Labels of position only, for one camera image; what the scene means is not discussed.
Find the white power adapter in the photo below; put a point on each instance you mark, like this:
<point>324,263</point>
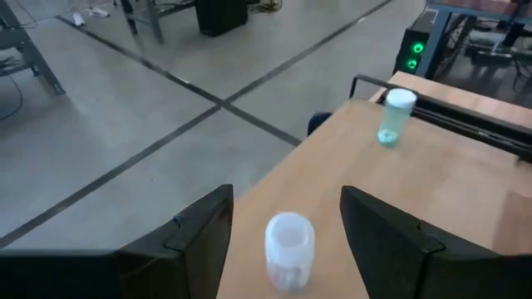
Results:
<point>78,19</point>

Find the black computer tower green lights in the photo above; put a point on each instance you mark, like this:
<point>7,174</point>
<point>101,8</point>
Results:
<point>411,45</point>

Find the black frame clamp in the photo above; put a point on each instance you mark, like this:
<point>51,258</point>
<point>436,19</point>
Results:
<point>318,122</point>

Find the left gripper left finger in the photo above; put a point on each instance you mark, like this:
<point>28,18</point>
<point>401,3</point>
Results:
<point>166,266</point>

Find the blue metal frame table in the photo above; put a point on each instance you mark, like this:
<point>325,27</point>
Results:
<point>438,37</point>

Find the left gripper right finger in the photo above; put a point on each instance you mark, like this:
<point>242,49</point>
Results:
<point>415,266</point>

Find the black floor box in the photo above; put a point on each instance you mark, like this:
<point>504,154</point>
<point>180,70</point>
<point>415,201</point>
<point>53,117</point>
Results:
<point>220,16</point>

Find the wooden shelf black metal frame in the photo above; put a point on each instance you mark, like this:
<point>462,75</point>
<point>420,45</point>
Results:
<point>374,187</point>

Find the white floor plug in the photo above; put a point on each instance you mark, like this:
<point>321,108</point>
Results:
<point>99,12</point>

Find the grey metal stand legs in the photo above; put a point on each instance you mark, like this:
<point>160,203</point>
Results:
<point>153,21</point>

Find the grey metal desk leg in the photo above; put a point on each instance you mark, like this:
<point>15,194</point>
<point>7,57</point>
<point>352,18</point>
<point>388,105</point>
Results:
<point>41,68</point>

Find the black floor equipment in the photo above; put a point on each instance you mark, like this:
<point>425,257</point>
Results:
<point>490,56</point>

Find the clear bottle with white cap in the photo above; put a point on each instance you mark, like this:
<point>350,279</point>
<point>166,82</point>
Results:
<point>392,124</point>

